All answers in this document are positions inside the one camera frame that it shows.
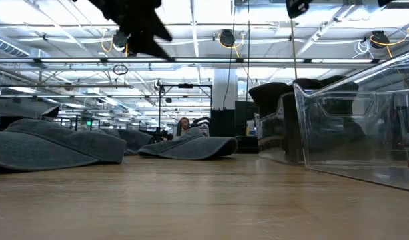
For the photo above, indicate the white yellow container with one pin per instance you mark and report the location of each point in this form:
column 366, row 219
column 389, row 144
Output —
column 251, row 128

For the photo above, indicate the linear ceiling light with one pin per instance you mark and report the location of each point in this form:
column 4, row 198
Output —
column 204, row 60

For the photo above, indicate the person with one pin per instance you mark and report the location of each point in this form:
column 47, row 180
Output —
column 184, row 125

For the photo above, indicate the black cabinet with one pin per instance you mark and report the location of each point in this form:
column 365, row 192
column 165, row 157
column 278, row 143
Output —
column 224, row 123

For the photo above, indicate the black background rig frame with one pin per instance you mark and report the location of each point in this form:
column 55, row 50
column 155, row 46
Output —
column 160, row 110

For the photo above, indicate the clear plastic bin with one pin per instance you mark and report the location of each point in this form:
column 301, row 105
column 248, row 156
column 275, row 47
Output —
column 357, row 160
column 267, row 133

